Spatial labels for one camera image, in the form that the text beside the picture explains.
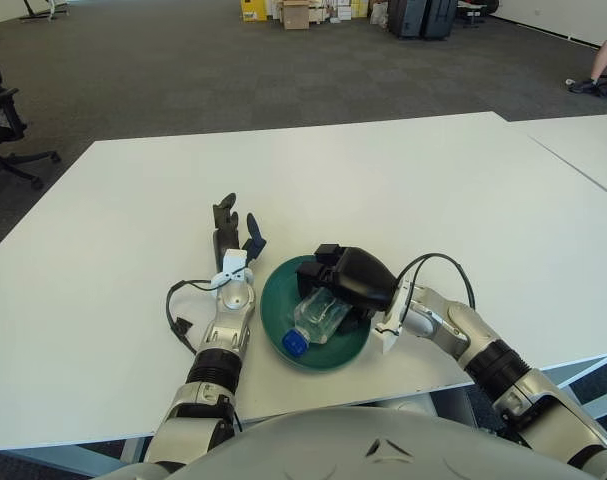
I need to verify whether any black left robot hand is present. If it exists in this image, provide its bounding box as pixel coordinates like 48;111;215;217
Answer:
211;192;268;271

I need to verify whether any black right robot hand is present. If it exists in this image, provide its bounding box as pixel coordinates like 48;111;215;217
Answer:
295;243;399;335

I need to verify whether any clear bottle with blue cap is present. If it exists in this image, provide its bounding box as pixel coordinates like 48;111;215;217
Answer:
281;286;349;361

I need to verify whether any green round plate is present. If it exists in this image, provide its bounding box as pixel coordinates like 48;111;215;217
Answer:
260;254;373;374

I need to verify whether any grey robot torso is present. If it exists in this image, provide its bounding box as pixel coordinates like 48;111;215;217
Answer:
97;404;607;480

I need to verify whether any yellow box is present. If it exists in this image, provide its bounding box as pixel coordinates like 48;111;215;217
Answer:
240;0;269;22

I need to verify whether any brown cardboard box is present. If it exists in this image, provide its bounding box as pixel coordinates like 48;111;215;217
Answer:
281;0;312;30

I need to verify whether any stack of white boxes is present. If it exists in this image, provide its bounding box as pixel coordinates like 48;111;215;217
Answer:
307;0;369;24

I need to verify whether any black cabinet in background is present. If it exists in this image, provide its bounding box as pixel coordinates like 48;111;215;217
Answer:
420;0;458;41

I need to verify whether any white desk base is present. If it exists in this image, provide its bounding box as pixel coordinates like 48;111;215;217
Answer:
17;0;70;21

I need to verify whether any seated person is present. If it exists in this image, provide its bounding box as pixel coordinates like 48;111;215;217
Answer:
570;37;607;95

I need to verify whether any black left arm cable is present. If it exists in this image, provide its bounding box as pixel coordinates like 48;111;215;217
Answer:
165;279;222;357

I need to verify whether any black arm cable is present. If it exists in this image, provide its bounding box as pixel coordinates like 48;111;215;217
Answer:
165;279;222;357
395;253;477;314

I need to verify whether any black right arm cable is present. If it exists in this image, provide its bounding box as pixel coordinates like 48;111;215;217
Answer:
395;253;477;314

